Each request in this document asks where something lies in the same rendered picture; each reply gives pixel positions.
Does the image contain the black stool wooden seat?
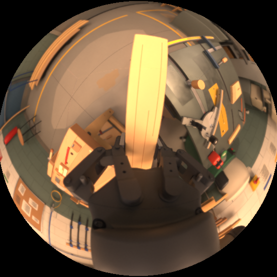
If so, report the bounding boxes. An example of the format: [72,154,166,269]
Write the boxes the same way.
[16,115,42,146]

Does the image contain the tan ridged wooden block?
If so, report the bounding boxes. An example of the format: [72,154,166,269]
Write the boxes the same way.
[229,80,243,105]

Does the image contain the cork notice board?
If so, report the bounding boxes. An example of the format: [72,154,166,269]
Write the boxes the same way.
[12,177,46,233]

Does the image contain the yellow cable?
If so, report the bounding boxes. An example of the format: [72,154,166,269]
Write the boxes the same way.
[50,189,63,210]

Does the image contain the cream cabinet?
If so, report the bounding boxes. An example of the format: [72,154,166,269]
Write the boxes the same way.
[249,82,273,113]

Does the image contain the green switch box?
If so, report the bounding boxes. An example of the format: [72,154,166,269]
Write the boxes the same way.
[220,147,237,160]

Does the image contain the stack of long boards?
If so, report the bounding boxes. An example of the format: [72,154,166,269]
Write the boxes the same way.
[28,19,90,91]

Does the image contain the long thin wooden strip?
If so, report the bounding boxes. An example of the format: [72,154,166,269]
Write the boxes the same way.
[0,105,30,132]

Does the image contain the dark green table saw body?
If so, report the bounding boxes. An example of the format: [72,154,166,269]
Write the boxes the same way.
[164,35,249,177]

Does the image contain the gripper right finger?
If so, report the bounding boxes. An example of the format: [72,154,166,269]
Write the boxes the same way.
[158,143,216,203]

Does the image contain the black box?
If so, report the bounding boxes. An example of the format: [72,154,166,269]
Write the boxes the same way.
[214,170,230,191]

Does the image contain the blue wall pipe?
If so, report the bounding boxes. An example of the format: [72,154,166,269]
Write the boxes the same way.
[47,210,54,247]

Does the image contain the short wooden strip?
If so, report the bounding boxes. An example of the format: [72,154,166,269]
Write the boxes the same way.
[227,124,242,145]

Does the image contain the wooden workbench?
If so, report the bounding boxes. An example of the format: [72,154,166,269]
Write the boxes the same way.
[47,108,127,197]

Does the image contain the yellow emergency stop box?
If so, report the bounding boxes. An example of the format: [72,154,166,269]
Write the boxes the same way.
[248,174,261,192]

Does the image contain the silver mitre gauge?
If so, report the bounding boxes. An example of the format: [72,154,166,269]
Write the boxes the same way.
[181,79,225,151]

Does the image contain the orange insert plate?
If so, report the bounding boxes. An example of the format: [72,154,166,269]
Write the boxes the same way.
[208,83,229,138]

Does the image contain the dark blue rip fence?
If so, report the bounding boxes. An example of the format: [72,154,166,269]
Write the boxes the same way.
[202,35,220,70]

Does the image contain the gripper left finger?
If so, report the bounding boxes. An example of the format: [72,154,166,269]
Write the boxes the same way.
[63,132,143,206]

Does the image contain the large wooden round knob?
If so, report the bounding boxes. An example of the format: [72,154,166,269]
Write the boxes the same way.
[191,79,206,91]

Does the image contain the wooden clamp rack strip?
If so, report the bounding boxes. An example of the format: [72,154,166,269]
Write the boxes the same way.
[65,242,92,252]

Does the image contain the red ear defenders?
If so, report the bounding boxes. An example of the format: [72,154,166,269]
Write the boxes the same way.
[207,150,225,170]

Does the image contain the cream dust collector bag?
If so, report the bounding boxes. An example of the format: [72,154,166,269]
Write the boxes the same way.
[222,157,252,196]

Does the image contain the pine test piece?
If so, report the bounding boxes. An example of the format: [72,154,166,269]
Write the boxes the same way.
[124,33,169,170]

